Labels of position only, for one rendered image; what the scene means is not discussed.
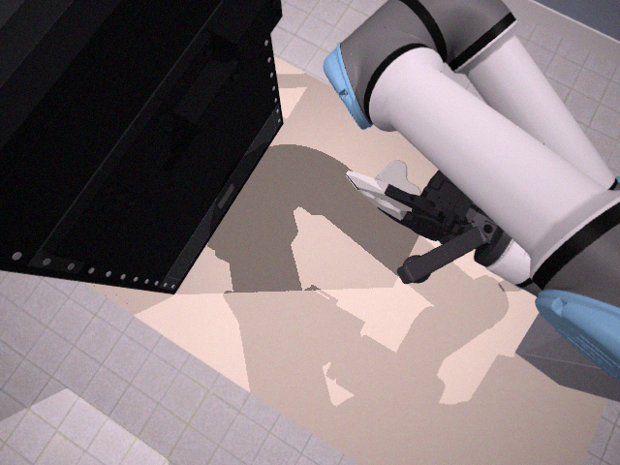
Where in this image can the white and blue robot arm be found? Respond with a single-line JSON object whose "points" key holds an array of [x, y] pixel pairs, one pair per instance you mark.
{"points": [[539, 199]]}

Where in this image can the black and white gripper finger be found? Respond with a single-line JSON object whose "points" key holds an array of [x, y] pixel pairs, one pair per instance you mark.
{"points": [[391, 185], [394, 213]]}

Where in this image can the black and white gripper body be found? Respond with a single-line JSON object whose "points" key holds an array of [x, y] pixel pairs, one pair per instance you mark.
{"points": [[454, 205]]}

